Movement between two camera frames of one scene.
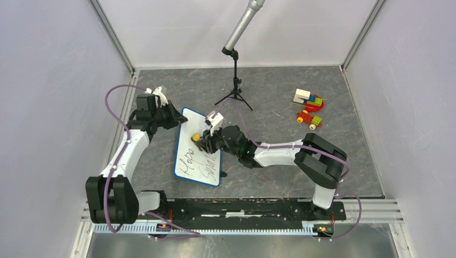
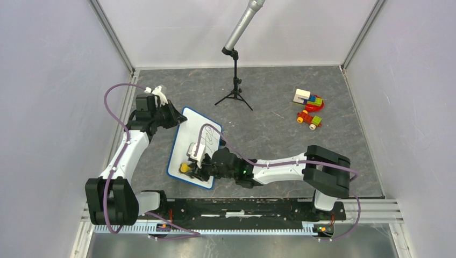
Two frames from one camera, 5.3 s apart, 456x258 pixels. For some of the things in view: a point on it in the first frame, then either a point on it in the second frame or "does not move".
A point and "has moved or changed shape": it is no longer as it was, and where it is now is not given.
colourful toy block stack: (313, 102) does not move
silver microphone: (254, 6) does not move
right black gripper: (206, 142) -> (193, 167)
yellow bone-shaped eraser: (196, 136) -> (184, 167)
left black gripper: (176, 117) does not move
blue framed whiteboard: (191, 162) has moved or changed shape
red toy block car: (314, 121) does not move
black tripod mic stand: (235, 93) does not move
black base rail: (243, 214) does not move
